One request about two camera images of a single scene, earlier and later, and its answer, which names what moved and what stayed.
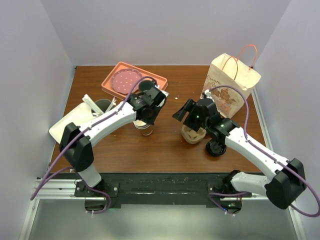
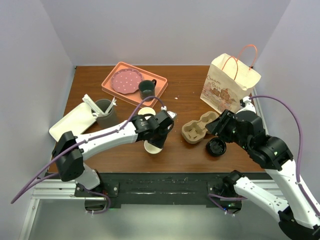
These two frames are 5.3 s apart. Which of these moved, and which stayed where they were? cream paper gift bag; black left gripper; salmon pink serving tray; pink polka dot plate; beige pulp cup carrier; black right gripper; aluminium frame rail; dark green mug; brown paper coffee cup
Moved: black left gripper; black right gripper; brown paper coffee cup
Stayed: dark green mug; salmon pink serving tray; cream paper gift bag; beige pulp cup carrier; pink polka dot plate; aluminium frame rail
